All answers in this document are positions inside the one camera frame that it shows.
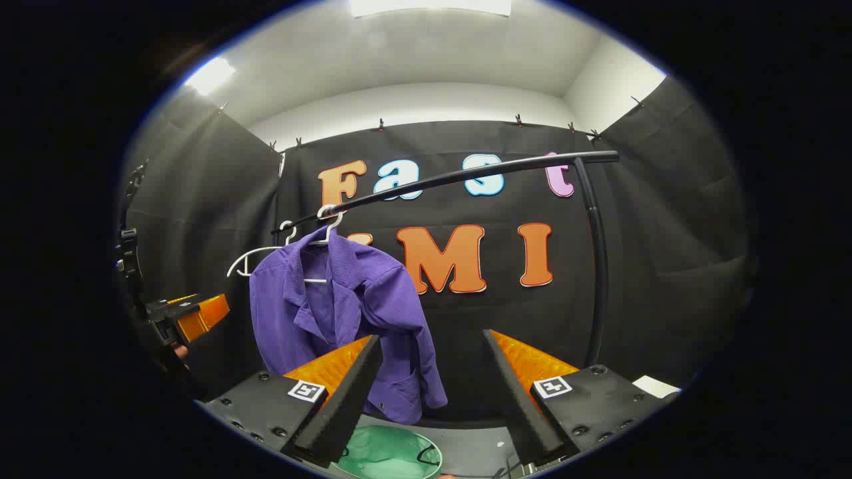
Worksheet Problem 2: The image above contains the ceiling light panel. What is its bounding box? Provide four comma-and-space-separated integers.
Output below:
183, 57, 237, 96
349, 0, 513, 18

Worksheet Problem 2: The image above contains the white plastic hanger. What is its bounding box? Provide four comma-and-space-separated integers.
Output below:
226, 222, 298, 278
303, 205, 345, 285

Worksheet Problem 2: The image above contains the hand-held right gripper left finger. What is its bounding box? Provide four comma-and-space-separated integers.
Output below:
200, 335, 385, 466

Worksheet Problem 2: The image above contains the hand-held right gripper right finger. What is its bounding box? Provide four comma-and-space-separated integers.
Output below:
483, 329, 682, 468

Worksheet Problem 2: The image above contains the green laundry hamper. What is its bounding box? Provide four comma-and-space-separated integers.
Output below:
331, 424, 445, 479

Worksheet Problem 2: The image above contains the purple corduroy jacket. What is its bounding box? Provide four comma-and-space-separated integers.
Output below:
250, 226, 448, 425

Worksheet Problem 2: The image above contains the black backdrop cloth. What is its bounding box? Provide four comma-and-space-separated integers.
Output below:
120, 77, 753, 426

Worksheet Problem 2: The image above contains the row of small black clips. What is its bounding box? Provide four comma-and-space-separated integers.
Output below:
216, 96, 644, 150

